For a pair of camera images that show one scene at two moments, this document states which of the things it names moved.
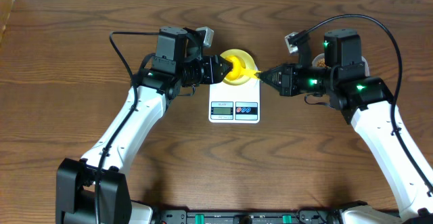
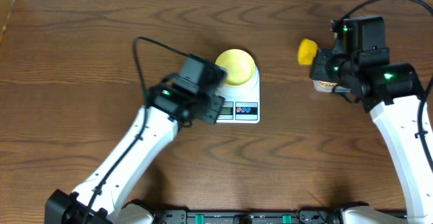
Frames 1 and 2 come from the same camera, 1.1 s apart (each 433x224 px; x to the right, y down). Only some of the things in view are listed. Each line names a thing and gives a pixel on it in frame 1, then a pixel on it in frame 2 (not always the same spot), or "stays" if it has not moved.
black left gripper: [208, 67] -> [215, 105]
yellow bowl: [247, 63] stays
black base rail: [304, 216] stays
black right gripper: [287, 87] -> [318, 72]
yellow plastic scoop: [237, 70] -> [307, 50]
